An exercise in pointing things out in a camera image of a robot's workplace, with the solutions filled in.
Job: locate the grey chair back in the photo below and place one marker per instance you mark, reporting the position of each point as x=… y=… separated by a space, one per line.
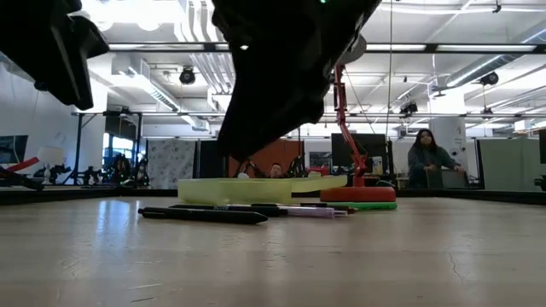
x=452 y=179

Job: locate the orange partition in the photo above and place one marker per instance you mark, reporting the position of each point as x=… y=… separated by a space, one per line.
x=277 y=151

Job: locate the person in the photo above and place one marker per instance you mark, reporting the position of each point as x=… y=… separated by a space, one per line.
x=276 y=170
x=426 y=158

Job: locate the red bar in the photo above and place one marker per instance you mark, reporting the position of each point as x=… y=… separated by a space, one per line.
x=21 y=164

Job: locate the grey green partition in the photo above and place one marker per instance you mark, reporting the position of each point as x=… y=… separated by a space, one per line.
x=507 y=164

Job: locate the black monitor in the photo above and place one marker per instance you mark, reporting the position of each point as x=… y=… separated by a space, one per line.
x=371 y=147

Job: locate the yellow plastic container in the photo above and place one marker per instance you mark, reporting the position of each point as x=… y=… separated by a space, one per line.
x=320 y=183

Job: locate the white lamp shade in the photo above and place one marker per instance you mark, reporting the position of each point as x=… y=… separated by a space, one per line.
x=50 y=155

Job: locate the black metal stand frame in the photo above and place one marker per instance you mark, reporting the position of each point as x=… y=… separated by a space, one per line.
x=79 y=149

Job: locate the dark wall screen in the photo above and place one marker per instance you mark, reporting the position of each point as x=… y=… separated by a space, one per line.
x=13 y=149

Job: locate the black overhead beam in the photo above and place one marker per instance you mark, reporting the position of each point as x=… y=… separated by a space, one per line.
x=170 y=47

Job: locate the black background robot arm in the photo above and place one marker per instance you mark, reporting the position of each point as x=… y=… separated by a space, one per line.
x=91 y=175
x=118 y=170

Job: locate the red desk lamp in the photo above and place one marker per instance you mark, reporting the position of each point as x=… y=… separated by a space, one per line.
x=358 y=194

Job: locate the yellow translucent supply box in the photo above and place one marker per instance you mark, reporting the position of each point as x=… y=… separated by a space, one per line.
x=234 y=192

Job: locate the green marker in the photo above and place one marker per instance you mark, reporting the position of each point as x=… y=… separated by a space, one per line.
x=375 y=206

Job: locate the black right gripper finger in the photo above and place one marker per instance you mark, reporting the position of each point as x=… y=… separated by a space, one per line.
x=264 y=123

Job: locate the translucent purple pen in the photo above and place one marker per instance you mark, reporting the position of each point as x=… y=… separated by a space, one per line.
x=311 y=212

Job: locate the grey patterned partition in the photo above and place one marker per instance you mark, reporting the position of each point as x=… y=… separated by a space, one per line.
x=170 y=164

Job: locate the black pen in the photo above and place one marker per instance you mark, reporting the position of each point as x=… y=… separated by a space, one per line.
x=256 y=210
x=205 y=215

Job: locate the black ceiling spotlight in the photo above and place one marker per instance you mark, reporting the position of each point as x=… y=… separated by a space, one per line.
x=409 y=108
x=187 y=76
x=489 y=78

